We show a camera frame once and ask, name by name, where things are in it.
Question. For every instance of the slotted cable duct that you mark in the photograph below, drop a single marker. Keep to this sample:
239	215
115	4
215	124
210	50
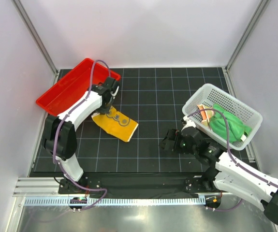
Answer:
74	201

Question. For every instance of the aluminium frame rail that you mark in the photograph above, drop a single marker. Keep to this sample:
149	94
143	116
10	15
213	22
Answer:
36	186

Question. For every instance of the red plastic tray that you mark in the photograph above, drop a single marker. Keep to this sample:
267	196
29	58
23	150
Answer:
68	90

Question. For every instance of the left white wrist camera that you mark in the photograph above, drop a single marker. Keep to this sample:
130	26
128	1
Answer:
114	92

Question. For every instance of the yellow blue hello towel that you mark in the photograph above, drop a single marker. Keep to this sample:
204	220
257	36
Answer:
116	124

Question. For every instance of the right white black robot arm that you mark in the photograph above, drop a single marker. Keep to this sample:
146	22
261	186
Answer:
226	172

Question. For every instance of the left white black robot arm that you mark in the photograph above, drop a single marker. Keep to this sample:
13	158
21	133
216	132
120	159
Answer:
59	135

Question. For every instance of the orange beige towel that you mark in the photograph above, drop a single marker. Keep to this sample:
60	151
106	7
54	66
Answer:
206	115

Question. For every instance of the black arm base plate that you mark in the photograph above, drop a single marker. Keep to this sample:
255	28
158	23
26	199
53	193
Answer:
141	185

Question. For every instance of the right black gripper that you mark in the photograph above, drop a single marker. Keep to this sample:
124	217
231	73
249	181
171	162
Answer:
173	134

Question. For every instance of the white perforated plastic basket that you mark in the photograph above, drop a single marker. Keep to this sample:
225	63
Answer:
208	95

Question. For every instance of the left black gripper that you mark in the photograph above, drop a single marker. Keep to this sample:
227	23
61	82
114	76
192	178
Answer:
103	110

